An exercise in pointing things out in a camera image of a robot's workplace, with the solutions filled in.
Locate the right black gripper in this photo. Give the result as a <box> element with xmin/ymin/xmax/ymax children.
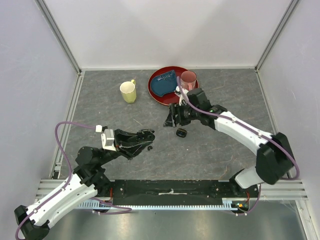
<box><xmin>163</xmin><ymin>102</ymin><xmax>200</xmax><ymax>128</ymax></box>

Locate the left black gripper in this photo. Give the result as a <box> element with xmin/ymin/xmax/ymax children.
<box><xmin>97</xmin><ymin>127</ymin><xmax>153</xmax><ymax>166</ymax></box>

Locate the black glossy charging case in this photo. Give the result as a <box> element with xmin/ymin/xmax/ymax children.
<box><xmin>175</xmin><ymin>128</ymin><xmax>188</xmax><ymax>138</ymax></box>

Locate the black oval charging case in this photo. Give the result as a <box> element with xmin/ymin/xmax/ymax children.
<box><xmin>136</xmin><ymin>128</ymin><xmax>155</xmax><ymax>142</ymax></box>

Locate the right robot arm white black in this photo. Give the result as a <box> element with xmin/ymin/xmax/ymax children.
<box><xmin>163</xmin><ymin>87</ymin><xmax>296</xmax><ymax>197</ymax></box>

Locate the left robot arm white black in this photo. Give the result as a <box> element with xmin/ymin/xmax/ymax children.
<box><xmin>14</xmin><ymin>125</ymin><xmax>155</xmax><ymax>240</ymax></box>

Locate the red round tray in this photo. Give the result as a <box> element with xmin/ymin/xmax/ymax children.
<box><xmin>148</xmin><ymin>66</ymin><xmax>199</xmax><ymax>106</ymax></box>

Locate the blue leaf-shaped dish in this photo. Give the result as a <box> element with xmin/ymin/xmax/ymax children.
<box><xmin>150</xmin><ymin>70</ymin><xmax>177</xmax><ymax>97</ymax></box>

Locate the pink patterned mug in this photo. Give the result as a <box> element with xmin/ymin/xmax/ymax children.
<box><xmin>180</xmin><ymin>70</ymin><xmax>197</xmax><ymax>91</ymax></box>

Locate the yellow-green mug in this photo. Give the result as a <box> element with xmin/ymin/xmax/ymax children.
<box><xmin>119</xmin><ymin>79</ymin><xmax>137</xmax><ymax>104</ymax></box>

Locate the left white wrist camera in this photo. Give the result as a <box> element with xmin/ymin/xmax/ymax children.
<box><xmin>95</xmin><ymin>125</ymin><xmax>117</xmax><ymax>152</ymax></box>

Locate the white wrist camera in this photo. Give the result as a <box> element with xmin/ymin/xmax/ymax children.
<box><xmin>174</xmin><ymin>86</ymin><xmax>189</xmax><ymax>106</ymax></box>
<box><xmin>95</xmin><ymin>125</ymin><xmax>117</xmax><ymax>152</ymax></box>

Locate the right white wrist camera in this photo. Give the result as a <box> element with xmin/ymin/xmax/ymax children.
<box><xmin>174</xmin><ymin>86</ymin><xmax>189</xmax><ymax>106</ymax></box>

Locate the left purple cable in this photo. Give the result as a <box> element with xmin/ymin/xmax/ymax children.
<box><xmin>14</xmin><ymin>121</ymin><xmax>97</xmax><ymax>240</ymax></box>

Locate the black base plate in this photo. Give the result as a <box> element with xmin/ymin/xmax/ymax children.
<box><xmin>111</xmin><ymin>179</ymin><xmax>259</xmax><ymax>207</ymax></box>

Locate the slotted cable duct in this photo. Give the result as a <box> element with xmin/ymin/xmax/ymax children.
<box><xmin>76</xmin><ymin>199</ymin><xmax>250</xmax><ymax>212</ymax></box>

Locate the left aluminium frame post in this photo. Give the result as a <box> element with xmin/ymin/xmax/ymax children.
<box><xmin>35</xmin><ymin>0</ymin><xmax>82</xmax><ymax>75</ymax></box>

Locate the aluminium frame post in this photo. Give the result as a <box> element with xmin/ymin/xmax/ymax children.
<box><xmin>35</xmin><ymin>0</ymin><xmax>82</xmax><ymax>75</ymax></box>
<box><xmin>254</xmin><ymin>0</ymin><xmax>301</xmax><ymax>73</ymax></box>

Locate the right aluminium frame post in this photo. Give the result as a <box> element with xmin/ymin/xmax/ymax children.
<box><xmin>254</xmin><ymin>0</ymin><xmax>301</xmax><ymax>73</ymax></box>

